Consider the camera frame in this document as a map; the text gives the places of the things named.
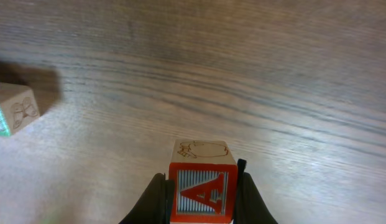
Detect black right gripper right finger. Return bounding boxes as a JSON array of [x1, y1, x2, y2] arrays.
[[232, 159, 278, 224]]

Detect green V wooden block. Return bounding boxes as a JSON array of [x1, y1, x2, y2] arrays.
[[0, 82, 40, 136]]

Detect red A wooden block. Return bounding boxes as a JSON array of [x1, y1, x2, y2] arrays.
[[168, 139, 238, 223]]

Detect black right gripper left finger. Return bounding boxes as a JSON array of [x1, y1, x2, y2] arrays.
[[119, 173, 175, 224]]

